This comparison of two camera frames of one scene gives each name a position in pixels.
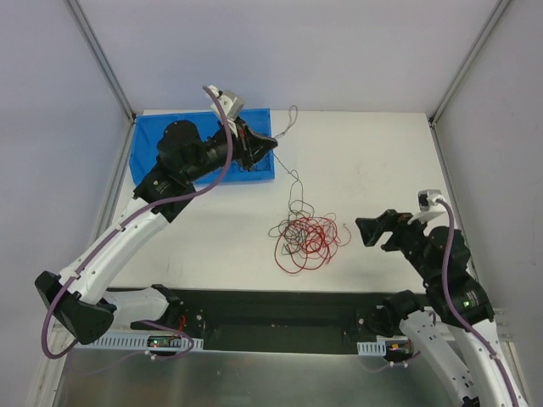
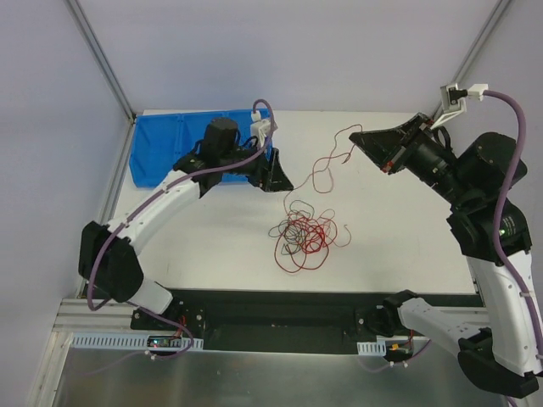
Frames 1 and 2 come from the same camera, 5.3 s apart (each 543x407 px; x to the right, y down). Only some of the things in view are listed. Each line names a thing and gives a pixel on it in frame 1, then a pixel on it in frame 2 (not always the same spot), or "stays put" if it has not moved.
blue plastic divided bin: (144, 153) stays put
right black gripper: (401, 231) -> (403, 142)
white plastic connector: (426, 198) -> (453, 103)
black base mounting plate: (271, 320) stays put
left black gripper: (244, 144) -> (263, 170)
